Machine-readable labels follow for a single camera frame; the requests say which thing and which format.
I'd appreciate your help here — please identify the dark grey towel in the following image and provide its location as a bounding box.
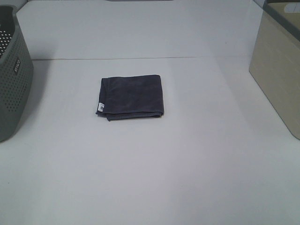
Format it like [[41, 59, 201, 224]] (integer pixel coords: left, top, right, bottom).
[[96, 75, 164, 121]]

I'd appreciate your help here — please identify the beige storage box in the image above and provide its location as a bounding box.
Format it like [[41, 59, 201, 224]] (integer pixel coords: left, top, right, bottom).
[[249, 0, 300, 139]]

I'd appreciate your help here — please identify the grey perforated plastic basket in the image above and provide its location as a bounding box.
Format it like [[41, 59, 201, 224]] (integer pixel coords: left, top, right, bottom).
[[0, 5, 34, 141]]

